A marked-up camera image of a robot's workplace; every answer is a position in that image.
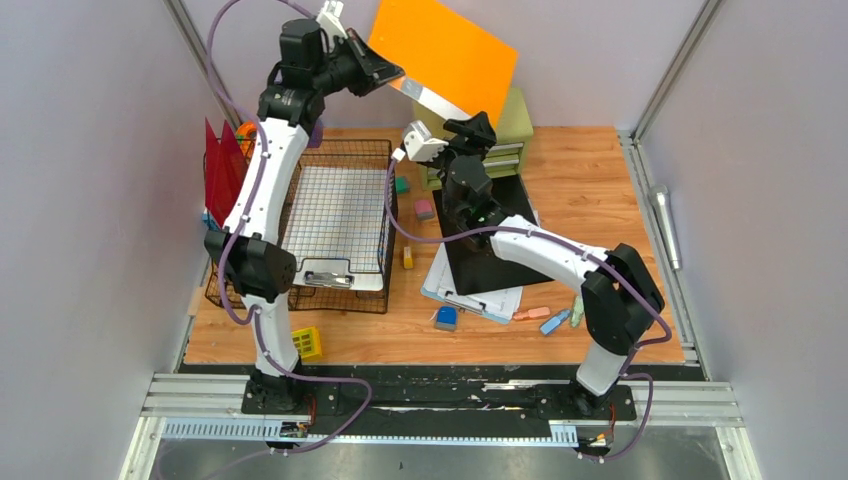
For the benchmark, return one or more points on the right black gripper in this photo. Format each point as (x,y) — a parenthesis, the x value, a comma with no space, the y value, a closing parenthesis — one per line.
(479,137)

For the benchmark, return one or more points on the black folder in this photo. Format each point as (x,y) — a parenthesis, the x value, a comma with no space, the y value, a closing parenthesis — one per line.
(475,271)

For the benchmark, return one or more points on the white grid clipboard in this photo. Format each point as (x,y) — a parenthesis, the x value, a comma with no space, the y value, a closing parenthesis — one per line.
(335,228)

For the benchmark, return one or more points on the orange folder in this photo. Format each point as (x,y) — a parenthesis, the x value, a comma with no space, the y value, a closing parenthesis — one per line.
(451,66)

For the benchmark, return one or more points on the blue stamp block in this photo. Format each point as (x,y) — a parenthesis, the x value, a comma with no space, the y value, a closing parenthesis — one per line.
(446,319)

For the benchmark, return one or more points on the red folder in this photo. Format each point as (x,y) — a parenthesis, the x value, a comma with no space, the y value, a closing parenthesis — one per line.
(225,168)

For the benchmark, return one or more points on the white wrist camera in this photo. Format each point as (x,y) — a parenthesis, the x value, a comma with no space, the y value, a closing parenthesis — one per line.
(420,145)
(329,18)

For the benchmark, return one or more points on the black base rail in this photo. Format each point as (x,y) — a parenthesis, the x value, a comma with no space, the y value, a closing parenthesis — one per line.
(487,402)

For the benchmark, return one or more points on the black wire basket organizer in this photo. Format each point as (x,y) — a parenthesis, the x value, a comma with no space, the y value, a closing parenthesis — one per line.
(347,153)

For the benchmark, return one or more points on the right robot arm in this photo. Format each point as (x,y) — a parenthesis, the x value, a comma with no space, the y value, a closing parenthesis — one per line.
(620,297)

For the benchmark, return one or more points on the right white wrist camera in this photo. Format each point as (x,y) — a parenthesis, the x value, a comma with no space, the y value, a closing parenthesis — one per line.
(420,145)

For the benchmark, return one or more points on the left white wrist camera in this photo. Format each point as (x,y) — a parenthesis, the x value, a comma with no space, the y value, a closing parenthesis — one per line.
(329,18)

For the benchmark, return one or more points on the blue highlighter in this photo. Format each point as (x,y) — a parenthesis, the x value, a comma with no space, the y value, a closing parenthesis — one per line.
(555,321)

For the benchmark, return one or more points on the yellow grid box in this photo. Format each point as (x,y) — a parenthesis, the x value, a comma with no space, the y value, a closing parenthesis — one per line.
(308,344)

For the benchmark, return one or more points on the pink eraser block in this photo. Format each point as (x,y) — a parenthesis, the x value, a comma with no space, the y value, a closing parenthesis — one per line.
(423,210)

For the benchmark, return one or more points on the blue clipboard with papers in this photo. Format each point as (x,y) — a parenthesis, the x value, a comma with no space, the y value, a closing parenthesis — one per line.
(498,306)

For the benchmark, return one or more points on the green drawer cabinet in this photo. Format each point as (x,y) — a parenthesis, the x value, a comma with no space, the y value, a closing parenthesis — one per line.
(514,133)

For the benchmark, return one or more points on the green highlighter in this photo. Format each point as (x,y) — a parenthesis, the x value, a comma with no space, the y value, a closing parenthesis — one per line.
(577,312)

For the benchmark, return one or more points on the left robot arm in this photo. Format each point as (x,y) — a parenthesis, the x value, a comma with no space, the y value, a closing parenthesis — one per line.
(318,57)

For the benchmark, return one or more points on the orange highlighter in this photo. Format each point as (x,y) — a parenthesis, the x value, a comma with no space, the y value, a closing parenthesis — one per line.
(532,314)

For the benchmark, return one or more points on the green eraser block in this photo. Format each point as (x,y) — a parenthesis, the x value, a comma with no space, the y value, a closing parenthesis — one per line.
(402,185)

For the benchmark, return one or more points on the yellow eraser block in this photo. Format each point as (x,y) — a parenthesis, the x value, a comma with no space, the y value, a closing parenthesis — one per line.
(408,258)

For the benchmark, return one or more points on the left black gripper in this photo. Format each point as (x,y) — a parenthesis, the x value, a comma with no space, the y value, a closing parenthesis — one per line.
(368,66)

